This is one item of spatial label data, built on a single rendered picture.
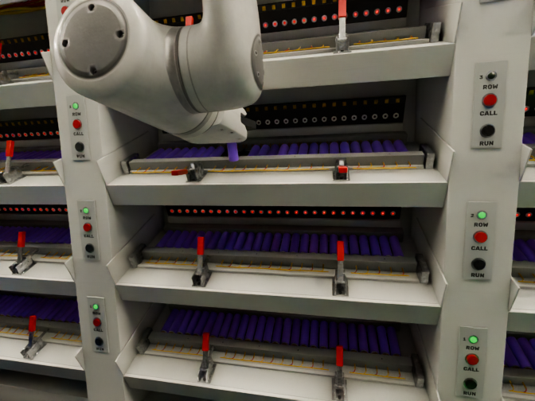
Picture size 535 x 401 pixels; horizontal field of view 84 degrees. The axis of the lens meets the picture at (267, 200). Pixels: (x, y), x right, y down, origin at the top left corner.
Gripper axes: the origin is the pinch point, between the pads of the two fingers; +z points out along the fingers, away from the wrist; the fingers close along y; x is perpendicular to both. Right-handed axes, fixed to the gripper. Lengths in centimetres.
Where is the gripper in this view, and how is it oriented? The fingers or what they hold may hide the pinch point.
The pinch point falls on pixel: (229, 133)
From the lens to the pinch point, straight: 55.2
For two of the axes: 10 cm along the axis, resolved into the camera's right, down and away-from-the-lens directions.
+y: 9.8, 0.1, -2.0
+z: 2.0, 0.0, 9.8
